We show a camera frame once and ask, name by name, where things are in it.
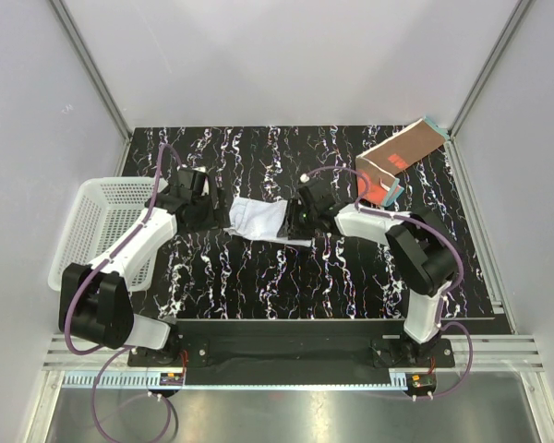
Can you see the left aluminium corner post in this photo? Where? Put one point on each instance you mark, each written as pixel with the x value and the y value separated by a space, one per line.
pixel 82 51

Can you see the right aluminium corner post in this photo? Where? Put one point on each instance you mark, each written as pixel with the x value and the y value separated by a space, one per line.
pixel 498 50

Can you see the aluminium corner post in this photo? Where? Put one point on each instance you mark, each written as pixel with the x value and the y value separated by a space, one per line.
pixel 82 51
pixel 498 50

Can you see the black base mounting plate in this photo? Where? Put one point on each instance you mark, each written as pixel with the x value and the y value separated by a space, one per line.
pixel 293 354

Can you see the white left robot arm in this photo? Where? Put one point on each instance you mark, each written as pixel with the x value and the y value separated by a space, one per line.
pixel 94 297

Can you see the white terry towel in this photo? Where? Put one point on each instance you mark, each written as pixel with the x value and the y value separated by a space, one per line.
pixel 257 220

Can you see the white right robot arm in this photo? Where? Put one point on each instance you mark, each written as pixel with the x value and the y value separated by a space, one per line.
pixel 424 255

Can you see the brown towel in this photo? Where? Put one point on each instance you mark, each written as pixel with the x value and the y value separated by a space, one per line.
pixel 382 164

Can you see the aluminium front rail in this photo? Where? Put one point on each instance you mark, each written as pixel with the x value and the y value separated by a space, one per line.
pixel 491 353

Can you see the white slotted cable duct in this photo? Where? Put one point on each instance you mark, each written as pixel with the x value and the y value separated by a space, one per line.
pixel 115 380

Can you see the white plastic basket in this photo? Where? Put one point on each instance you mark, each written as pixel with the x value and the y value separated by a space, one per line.
pixel 103 210

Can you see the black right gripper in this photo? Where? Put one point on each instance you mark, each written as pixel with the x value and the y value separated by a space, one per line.
pixel 290 227

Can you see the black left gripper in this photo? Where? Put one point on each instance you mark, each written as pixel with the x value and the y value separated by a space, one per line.
pixel 217 218

